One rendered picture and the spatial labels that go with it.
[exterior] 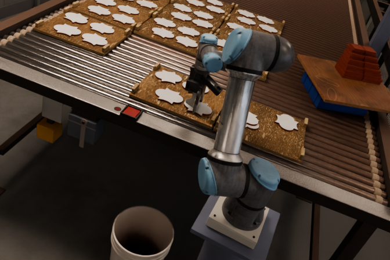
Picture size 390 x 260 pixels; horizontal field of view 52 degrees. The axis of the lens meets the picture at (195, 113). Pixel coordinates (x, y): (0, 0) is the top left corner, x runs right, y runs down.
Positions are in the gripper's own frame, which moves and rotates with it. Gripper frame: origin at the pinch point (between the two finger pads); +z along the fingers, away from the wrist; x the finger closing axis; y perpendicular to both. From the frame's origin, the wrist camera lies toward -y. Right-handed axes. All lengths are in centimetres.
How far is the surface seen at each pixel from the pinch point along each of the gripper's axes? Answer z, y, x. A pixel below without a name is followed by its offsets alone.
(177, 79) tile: -1.0, 16.6, -16.6
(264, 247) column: 10, -44, 56
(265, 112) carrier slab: 2.6, -30.2, -19.8
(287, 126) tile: 2.3, -42.2, -13.3
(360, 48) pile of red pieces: -23, -69, -78
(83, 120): 9, 44, 26
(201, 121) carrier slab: 1.2, -4.2, 8.2
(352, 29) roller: 7, -80, -214
